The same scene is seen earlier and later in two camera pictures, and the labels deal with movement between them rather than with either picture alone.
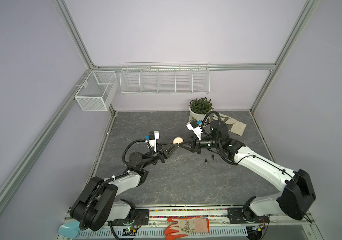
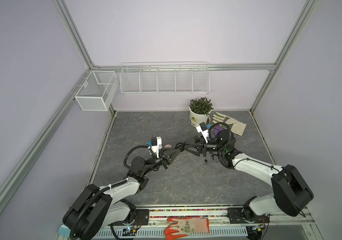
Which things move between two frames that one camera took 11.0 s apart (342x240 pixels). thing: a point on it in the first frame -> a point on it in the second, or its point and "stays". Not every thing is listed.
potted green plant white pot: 198,108 stays
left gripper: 163,154 -> 165,156
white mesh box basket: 98,91 stays
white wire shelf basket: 165,78 stays
